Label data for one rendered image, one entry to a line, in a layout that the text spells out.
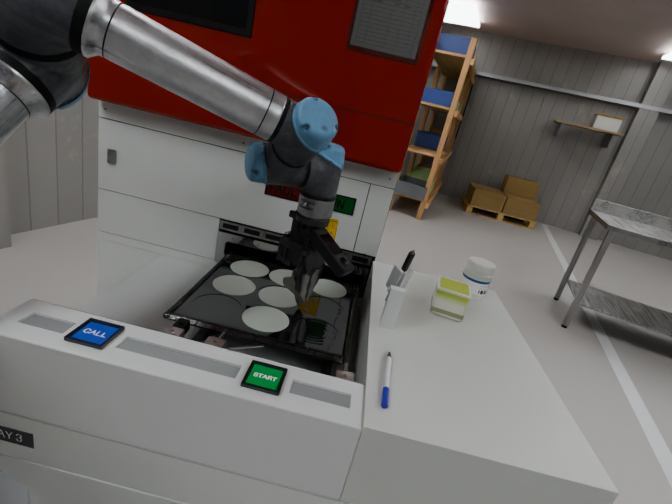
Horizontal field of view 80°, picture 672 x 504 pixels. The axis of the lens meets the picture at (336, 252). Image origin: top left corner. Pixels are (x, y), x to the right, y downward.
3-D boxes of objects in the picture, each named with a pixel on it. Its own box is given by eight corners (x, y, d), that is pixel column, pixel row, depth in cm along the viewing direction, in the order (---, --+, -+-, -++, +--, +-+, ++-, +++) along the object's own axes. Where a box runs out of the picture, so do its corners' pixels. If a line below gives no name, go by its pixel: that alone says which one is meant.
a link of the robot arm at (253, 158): (260, 122, 68) (317, 132, 74) (241, 150, 77) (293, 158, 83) (263, 165, 66) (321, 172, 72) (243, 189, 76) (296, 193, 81)
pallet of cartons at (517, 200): (529, 221, 768) (545, 183, 742) (534, 232, 677) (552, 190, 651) (461, 201, 804) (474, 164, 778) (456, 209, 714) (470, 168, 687)
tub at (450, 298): (429, 299, 96) (438, 274, 94) (460, 309, 95) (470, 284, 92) (428, 313, 89) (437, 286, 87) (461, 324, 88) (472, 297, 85)
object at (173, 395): (34, 368, 69) (30, 297, 64) (344, 449, 67) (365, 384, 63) (-17, 406, 60) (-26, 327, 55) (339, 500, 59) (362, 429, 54)
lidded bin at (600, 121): (613, 133, 682) (619, 119, 674) (618, 133, 652) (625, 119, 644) (587, 127, 693) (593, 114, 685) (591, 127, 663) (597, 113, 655)
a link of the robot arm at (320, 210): (342, 200, 85) (319, 204, 78) (337, 220, 86) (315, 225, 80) (314, 189, 88) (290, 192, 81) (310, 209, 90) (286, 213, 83)
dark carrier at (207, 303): (233, 255, 111) (233, 253, 111) (352, 285, 111) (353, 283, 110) (173, 315, 79) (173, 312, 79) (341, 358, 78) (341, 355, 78)
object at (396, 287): (377, 311, 84) (394, 254, 80) (395, 316, 84) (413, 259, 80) (376, 326, 79) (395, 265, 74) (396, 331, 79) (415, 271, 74)
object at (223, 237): (216, 259, 118) (220, 229, 114) (361, 295, 117) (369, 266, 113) (214, 261, 116) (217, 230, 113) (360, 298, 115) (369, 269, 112)
